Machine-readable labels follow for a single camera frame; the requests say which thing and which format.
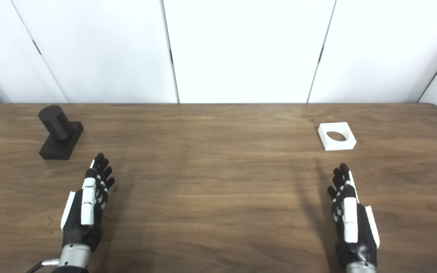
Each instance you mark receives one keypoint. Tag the black peg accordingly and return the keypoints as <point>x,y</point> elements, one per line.
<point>57,125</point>

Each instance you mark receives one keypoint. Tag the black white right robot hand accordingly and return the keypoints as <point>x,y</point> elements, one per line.
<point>362,242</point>

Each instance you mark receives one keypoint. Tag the white square piece with hole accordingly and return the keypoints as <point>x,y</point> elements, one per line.
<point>336,145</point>

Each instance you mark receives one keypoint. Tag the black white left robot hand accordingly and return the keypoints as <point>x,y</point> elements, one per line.
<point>75,223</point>

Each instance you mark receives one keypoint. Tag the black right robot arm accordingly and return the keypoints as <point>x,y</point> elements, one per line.
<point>362,267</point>

